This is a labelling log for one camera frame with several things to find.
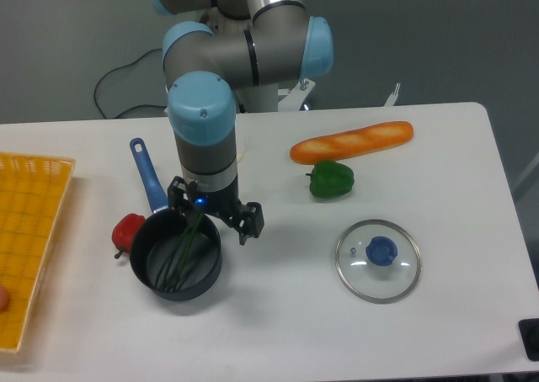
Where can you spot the green spring onion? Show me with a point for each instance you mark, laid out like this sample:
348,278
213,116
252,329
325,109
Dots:
211,167

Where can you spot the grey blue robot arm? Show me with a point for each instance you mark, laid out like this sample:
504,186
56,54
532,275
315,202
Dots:
275,41

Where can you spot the dark pot blue handle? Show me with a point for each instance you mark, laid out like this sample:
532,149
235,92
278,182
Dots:
177,258

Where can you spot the glass pot lid blue knob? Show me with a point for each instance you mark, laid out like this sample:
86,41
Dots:
378,261

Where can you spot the yellow woven basket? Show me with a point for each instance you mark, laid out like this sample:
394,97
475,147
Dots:
33,189

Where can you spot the green bell pepper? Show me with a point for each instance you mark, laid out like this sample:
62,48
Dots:
329,179

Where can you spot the orange baguette bread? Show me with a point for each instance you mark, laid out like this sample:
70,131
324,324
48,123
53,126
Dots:
352,143

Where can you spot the black device at table corner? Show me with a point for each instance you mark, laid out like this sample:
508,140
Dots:
529,332

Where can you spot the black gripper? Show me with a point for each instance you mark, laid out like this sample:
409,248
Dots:
246,219

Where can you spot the red bell pepper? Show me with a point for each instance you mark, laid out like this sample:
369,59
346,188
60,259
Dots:
124,233

